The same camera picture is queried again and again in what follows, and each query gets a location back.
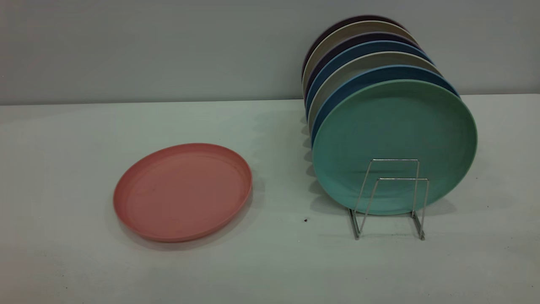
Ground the metal wire plate rack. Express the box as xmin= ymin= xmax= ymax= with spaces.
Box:
xmin=348 ymin=159 xmax=430 ymax=241

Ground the beige round plate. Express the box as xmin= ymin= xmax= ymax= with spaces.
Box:
xmin=307 ymin=51 xmax=443 ymax=133
xmin=302 ymin=20 xmax=416 ymax=91

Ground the green round plate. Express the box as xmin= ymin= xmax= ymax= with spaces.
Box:
xmin=312 ymin=79 xmax=478 ymax=216

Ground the pink round plate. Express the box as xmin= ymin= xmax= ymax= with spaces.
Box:
xmin=113 ymin=143 xmax=253 ymax=243

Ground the blue round plate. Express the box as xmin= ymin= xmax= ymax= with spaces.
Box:
xmin=305 ymin=40 xmax=434 ymax=119
xmin=311 ymin=64 xmax=460 ymax=148

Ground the purple round plate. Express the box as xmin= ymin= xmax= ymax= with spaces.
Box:
xmin=304 ymin=32 xmax=420 ymax=100

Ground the dark maroon round plate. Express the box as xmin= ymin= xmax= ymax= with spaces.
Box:
xmin=302 ymin=15 xmax=408 ymax=76

